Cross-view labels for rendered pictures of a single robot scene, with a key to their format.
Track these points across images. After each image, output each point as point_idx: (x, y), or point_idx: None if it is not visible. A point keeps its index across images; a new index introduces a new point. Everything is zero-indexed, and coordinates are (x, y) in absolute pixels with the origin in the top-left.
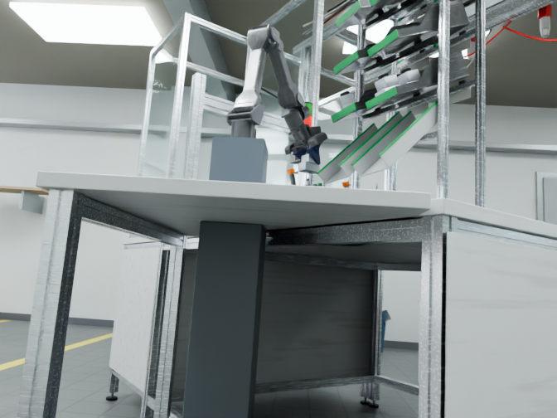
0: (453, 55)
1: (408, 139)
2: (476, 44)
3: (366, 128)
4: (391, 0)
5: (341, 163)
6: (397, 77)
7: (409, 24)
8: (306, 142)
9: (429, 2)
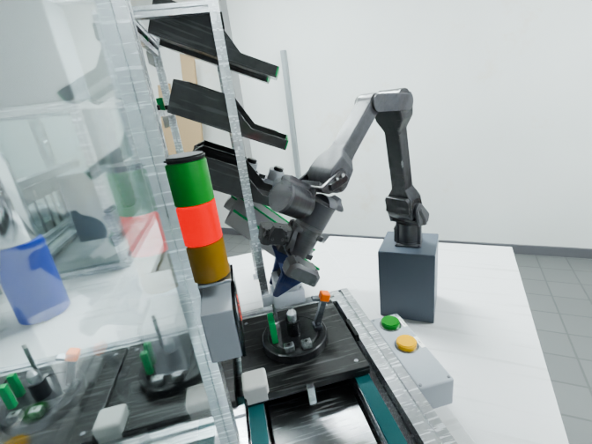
0: (214, 144)
1: (277, 221)
2: (177, 128)
3: (246, 218)
4: (247, 76)
5: (314, 248)
6: (256, 166)
7: (206, 88)
8: (289, 251)
9: (144, 34)
